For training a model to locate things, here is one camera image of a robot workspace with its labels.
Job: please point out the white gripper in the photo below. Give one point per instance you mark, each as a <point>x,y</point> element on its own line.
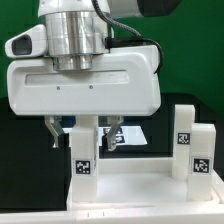
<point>121,83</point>

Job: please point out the white desk top panel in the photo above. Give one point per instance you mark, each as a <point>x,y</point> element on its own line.
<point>141,183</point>

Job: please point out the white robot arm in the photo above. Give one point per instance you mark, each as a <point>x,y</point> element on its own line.
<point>72,65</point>

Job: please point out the white paper with markers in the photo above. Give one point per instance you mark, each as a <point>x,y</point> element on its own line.
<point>126,135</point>

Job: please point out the white front obstacle bar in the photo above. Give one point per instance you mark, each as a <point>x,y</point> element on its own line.
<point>197,214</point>

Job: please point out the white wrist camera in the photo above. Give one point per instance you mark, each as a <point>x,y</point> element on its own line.
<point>31,43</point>

